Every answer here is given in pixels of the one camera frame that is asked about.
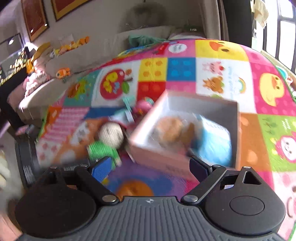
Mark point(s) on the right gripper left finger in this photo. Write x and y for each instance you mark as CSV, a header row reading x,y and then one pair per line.
x,y
90,180

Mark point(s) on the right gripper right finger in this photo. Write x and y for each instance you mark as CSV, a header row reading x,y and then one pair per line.
x,y
208,177

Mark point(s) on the blue tissue pack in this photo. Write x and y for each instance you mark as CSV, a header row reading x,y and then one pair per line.
x,y
213,142

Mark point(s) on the crochet doll green sweater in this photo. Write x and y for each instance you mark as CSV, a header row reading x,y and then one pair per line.
x,y
110,138

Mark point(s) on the pink cardboard box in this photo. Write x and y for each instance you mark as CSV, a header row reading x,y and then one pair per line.
x,y
146,150

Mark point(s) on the bread bun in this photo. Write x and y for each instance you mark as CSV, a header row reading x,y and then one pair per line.
x,y
172,131

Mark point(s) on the teal plastic spool toy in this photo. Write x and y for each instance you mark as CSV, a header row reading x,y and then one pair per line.
x,y
125,115

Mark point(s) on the pink pig toy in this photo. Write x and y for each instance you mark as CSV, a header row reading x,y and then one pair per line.
x,y
143,106

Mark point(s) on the colourful cartoon play mat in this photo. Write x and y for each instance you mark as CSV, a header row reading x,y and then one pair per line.
x,y
151,108

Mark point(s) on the orange clownfish plush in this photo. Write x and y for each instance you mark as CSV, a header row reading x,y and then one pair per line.
x,y
62,73

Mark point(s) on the glass display case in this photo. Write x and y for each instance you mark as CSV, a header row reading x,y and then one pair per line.
x,y
14,56

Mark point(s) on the yellow plush toys row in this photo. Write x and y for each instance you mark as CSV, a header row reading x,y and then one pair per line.
x,y
68,47

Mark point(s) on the teal folded cloth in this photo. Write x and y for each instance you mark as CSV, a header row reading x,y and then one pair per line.
x,y
143,40

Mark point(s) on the red framed picture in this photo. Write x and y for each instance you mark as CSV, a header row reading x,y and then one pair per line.
x,y
61,8
35,18

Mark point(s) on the hanging beige cloth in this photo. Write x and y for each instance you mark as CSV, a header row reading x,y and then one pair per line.
x,y
260,11

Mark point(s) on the grey neck pillow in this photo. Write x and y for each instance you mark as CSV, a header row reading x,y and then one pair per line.
x,y
145,15

